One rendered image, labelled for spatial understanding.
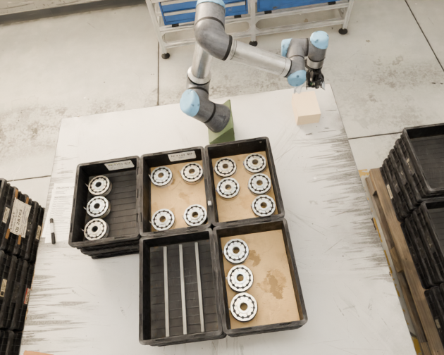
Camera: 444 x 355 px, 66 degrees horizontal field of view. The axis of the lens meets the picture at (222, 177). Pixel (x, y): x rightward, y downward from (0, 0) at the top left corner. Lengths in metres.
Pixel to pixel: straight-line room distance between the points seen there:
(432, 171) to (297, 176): 0.80
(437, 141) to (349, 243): 0.94
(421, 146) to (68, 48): 3.25
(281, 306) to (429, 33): 2.95
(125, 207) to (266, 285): 0.72
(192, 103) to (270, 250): 0.76
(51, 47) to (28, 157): 1.31
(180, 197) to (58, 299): 0.71
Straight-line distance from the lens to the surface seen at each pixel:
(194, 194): 1.57
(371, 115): 2.96
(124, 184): 1.69
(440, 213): 2.23
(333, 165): 1.80
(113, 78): 3.42
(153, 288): 1.48
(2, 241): 2.32
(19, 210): 2.45
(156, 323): 1.46
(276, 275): 1.43
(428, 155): 2.25
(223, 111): 1.74
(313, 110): 1.89
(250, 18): 3.24
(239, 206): 1.52
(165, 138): 1.93
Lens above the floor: 2.23
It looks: 61 degrees down
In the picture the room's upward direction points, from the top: 12 degrees counter-clockwise
